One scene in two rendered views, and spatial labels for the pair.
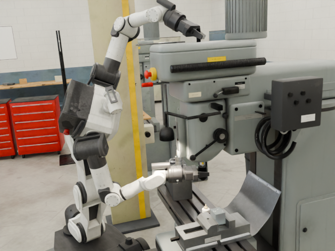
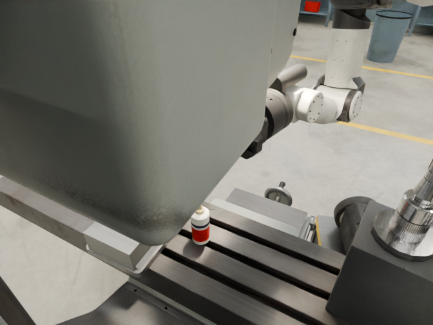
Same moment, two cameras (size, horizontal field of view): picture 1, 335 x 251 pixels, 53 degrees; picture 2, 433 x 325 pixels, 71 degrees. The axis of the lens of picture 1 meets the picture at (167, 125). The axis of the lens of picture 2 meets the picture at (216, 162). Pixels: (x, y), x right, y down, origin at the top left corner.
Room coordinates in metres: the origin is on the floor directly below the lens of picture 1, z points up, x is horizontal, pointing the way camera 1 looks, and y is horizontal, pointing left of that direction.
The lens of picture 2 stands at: (1.93, -0.47, 1.51)
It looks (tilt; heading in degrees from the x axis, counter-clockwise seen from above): 37 degrees down; 135
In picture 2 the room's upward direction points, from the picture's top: straight up
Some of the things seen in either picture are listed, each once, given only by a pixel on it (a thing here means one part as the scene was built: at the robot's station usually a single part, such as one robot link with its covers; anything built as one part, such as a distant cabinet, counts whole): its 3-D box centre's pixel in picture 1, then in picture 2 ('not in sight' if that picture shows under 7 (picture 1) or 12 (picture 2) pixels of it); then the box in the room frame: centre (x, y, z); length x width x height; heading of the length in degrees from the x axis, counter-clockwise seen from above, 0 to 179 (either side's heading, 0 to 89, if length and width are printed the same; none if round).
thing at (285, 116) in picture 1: (297, 103); not in sight; (1.39, -0.55, 1.62); 0.20 x 0.09 x 0.21; 107
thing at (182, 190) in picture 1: (178, 177); (416, 285); (1.96, -0.05, 1.06); 0.22 x 0.12 x 0.20; 10
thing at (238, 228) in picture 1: (212, 227); (157, 195); (1.45, -0.19, 1.01); 0.35 x 0.15 x 0.11; 108
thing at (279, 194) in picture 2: not in sight; (275, 203); (1.48, 0.31, 0.66); 0.16 x 0.12 x 0.12; 107
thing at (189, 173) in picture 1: (185, 174); (248, 125); (1.62, -0.08, 1.23); 0.13 x 0.12 x 0.10; 2
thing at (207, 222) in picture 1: (207, 222); not in sight; (1.44, -0.16, 1.05); 0.12 x 0.06 x 0.04; 18
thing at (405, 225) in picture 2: (179, 161); (412, 218); (1.91, -0.06, 1.19); 0.05 x 0.05 x 0.06
